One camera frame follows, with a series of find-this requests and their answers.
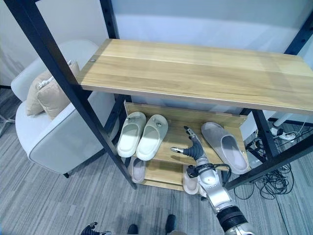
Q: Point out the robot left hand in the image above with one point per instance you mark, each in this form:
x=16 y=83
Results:
x=91 y=229

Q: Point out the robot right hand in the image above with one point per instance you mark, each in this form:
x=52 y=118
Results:
x=194 y=149

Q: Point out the robot right arm silver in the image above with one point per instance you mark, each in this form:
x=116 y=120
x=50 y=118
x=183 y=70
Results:
x=216 y=188

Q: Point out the slanted wooden shelf board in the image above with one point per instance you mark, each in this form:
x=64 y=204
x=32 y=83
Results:
x=177 y=137

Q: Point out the grey slipper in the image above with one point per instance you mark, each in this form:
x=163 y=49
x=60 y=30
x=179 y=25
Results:
x=226 y=147

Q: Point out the beige pink slipper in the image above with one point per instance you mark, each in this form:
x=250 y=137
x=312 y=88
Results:
x=190 y=184
x=138 y=171

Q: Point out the low wooden shelf board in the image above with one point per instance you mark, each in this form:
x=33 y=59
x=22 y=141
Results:
x=162 y=175

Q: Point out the robot left foot dark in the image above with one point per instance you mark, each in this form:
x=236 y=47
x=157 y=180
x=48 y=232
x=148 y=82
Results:
x=133 y=230

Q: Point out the robot foot dark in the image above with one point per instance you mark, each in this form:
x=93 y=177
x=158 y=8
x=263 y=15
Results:
x=133 y=230
x=171 y=224

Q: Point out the cream white slipper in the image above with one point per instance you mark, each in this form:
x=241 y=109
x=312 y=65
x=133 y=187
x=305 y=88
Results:
x=129 y=137
x=150 y=142

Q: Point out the robot right foot dark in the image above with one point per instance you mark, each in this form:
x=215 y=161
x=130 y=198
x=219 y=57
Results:
x=171 y=224

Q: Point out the large wooden shelf board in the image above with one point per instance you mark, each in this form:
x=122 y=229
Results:
x=185 y=71

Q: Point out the white power strip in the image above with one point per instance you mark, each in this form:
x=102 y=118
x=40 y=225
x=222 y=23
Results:
x=283 y=135

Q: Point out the white armchair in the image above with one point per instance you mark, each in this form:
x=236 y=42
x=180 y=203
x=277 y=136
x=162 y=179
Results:
x=63 y=142

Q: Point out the white table leg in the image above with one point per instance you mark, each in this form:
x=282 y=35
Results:
x=282 y=120

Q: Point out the plain beige cushion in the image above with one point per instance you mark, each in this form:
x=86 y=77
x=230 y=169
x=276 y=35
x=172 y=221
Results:
x=52 y=100

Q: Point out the white stand legs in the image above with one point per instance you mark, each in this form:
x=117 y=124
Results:
x=5 y=122

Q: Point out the beige cushion with tassel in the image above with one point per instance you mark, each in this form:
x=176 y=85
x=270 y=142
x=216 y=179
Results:
x=36 y=90

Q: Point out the black metal rack frame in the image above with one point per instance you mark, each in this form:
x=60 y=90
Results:
x=55 y=63

